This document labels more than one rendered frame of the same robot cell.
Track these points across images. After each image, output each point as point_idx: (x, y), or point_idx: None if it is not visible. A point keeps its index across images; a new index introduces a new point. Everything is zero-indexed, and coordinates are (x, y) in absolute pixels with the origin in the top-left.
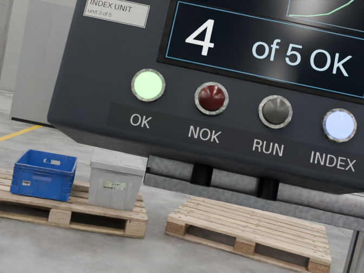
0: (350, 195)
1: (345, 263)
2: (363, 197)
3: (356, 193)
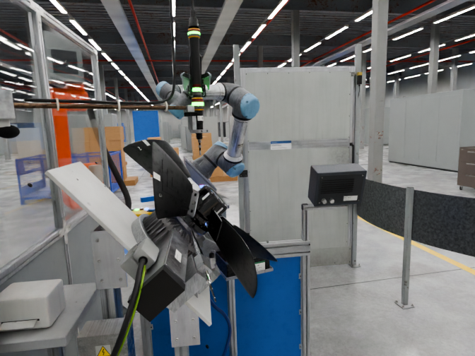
0: (310, 203)
1: (308, 217)
2: (308, 203)
3: (309, 204)
